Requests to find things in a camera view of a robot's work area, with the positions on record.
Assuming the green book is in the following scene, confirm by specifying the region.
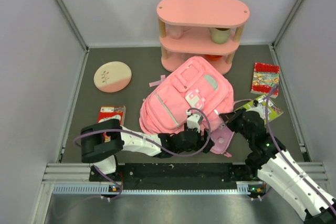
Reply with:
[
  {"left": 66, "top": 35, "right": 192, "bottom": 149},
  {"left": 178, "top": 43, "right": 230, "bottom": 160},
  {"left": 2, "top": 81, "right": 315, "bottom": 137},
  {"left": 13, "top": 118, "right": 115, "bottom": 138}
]
[{"left": 234, "top": 94, "right": 283, "bottom": 124}]

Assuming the pink student backpack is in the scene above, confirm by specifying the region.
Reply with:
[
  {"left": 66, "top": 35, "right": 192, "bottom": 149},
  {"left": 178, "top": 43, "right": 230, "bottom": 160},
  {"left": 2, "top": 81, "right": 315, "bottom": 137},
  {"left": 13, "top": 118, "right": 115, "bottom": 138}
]
[{"left": 139, "top": 56, "right": 234, "bottom": 134}]

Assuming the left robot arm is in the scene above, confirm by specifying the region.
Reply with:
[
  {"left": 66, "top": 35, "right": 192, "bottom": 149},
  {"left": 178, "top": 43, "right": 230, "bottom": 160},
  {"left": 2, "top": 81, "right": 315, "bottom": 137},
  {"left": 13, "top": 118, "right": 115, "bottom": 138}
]
[{"left": 74, "top": 119, "right": 214, "bottom": 180}]

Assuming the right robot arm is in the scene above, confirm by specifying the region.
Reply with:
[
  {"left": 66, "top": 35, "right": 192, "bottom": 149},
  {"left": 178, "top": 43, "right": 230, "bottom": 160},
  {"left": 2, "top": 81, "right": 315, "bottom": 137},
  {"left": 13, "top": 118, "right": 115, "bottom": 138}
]
[{"left": 219, "top": 109, "right": 335, "bottom": 223}]

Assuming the purple pencil case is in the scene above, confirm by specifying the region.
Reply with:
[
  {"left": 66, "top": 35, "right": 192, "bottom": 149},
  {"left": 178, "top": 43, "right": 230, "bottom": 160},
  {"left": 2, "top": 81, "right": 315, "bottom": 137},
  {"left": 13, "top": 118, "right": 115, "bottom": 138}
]
[{"left": 210, "top": 126, "right": 235, "bottom": 157}]

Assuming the red comic book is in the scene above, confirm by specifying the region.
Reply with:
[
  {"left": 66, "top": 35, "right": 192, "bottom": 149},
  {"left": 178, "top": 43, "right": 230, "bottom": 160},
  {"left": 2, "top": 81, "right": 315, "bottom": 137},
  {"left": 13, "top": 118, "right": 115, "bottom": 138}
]
[{"left": 251, "top": 62, "right": 280, "bottom": 94}]

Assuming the orange bowl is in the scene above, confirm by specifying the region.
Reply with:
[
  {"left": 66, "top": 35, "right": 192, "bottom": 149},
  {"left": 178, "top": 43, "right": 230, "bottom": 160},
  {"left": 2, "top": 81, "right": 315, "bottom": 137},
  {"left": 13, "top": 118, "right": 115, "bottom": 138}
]
[{"left": 205, "top": 55, "right": 223, "bottom": 61}]

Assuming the green cup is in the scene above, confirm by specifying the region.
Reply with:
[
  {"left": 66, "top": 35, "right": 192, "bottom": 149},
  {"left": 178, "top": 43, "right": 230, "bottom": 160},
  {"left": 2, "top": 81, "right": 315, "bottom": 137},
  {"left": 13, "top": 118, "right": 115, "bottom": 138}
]
[{"left": 208, "top": 27, "right": 230, "bottom": 45}]

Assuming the red and white book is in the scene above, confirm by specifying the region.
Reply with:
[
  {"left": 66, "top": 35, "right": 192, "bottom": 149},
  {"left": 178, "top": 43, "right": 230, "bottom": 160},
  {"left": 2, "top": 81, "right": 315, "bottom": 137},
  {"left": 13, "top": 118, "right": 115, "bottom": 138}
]
[{"left": 97, "top": 105, "right": 127, "bottom": 143}]

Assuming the pink three-tier shelf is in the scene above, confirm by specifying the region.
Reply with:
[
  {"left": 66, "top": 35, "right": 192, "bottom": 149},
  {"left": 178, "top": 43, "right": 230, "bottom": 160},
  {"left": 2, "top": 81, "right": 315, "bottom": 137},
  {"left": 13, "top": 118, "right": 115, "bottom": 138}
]
[{"left": 156, "top": 0, "right": 250, "bottom": 74}]

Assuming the pink mug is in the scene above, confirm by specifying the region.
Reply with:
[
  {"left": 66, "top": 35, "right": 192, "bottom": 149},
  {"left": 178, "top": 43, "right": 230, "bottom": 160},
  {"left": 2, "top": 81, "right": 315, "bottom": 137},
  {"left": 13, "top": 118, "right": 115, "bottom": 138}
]
[{"left": 167, "top": 25, "right": 190, "bottom": 39}]

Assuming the pink and cream plate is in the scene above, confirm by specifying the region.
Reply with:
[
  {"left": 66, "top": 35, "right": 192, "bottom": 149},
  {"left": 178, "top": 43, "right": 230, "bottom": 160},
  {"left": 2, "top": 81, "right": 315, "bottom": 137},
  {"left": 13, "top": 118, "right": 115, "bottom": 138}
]
[{"left": 93, "top": 61, "right": 132, "bottom": 93}]

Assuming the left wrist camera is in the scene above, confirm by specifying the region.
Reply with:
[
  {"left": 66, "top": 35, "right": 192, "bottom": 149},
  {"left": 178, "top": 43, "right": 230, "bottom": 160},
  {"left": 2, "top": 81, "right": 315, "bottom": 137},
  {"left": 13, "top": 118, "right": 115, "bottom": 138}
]
[{"left": 186, "top": 108, "right": 204, "bottom": 133}]

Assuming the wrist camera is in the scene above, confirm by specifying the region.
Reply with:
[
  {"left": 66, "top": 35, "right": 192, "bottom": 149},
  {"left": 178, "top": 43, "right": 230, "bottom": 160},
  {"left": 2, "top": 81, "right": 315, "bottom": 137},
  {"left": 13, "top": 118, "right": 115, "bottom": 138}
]
[
  {"left": 186, "top": 108, "right": 204, "bottom": 133},
  {"left": 251, "top": 95, "right": 266, "bottom": 113}
]

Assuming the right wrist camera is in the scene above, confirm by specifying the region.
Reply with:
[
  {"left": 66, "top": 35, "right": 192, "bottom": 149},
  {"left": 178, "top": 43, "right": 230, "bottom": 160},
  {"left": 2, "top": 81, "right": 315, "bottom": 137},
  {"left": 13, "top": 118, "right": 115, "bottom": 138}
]
[{"left": 251, "top": 95, "right": 266, "bottom": 113}]

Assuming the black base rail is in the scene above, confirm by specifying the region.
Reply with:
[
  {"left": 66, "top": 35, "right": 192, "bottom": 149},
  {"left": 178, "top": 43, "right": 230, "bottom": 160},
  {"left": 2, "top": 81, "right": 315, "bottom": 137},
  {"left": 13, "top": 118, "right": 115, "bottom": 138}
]
[{"left": 89, "top": 162, "right": 276, "bottom": 190}]

